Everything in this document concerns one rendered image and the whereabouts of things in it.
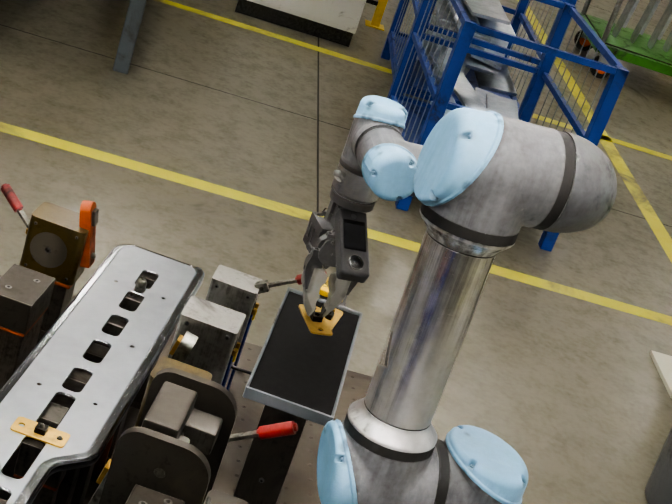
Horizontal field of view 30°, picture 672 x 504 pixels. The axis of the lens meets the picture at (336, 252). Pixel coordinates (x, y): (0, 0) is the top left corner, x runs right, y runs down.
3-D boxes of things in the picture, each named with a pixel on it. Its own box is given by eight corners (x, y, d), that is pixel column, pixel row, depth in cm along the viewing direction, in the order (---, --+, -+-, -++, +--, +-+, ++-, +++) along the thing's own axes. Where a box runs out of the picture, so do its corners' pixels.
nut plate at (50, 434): (8, 429, 185) (10, 423, 185) (18, 417, 189) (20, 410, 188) (62, 449, 185) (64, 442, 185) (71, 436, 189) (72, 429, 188)
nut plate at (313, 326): (297, 305, 202) (299, 299, 201) (319, 308, 203) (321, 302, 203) (310, 333, 195) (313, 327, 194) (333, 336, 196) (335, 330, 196)
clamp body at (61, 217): (-6, 351, 257) (31, 195, 243) (58, 374, 257) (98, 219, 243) (-23, 370, 249) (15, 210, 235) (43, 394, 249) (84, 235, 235)
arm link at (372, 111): (366, 107, 181) (356, 87, 188) (343, 175, 185) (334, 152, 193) (417, 120, 183) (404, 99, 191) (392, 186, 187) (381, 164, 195)
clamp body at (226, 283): (172, 416, 257) (219, 263, 242) (226, 436, 257) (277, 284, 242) (162, 434, 250) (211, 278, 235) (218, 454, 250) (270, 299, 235)
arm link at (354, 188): (392, 183, 189) (343, 174, 186) (383, 210, 191) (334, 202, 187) (377, 162, 195) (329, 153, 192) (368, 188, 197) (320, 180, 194)
